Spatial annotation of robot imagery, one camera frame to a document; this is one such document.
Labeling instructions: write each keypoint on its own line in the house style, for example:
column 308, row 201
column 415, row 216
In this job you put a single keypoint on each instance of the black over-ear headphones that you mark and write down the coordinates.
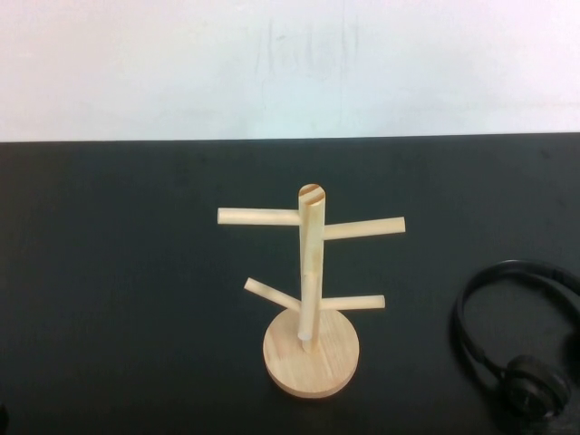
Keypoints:
column 525, row 385

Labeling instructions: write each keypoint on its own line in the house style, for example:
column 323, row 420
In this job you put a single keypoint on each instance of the light wooden peg stand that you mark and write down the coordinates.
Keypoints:
column 312, row 358

